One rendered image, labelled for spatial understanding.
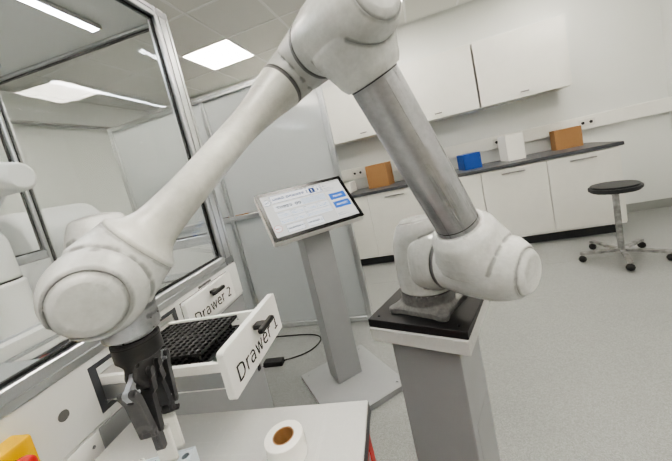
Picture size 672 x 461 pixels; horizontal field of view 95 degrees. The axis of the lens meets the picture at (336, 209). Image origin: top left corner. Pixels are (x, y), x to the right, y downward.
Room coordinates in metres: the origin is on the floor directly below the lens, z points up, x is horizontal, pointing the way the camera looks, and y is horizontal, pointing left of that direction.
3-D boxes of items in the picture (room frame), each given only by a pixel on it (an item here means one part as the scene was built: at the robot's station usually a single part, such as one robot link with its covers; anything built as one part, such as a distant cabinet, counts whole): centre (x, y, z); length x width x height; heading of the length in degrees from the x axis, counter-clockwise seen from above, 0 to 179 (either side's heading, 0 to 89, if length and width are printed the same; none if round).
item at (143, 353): (0.51, 0.39, 1.00); 0.08 x 0.07 x 0.09; 4
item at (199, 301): (1.11, 0.52, 0.87); 0.29 x 0.02 x 0.11; 169
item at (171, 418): (0.52, 0.39, 0.84); 0.03 x 0.01 x 0.07; 94
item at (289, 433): (0.50, 0.18, 0.78); 0.07 x 0.07 x 0.04
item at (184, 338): (0.77, 0.47, 0.87); 0.22 x 0.18 x 0.06; 79
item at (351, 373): (1.67, 0.14, 0.51); 0.50 x 0.45 x 1.02; 25
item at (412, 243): (0.89, -0.22, 0.94); 0.18 x 0.16 x 0.22; 30
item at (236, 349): (0.74, 0.27, 0.87); 0.29 x 0.02 x 0.11; 169
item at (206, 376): (0.78, 0.48, 0.86); 0.40 x 0.26 x 0.06; 79
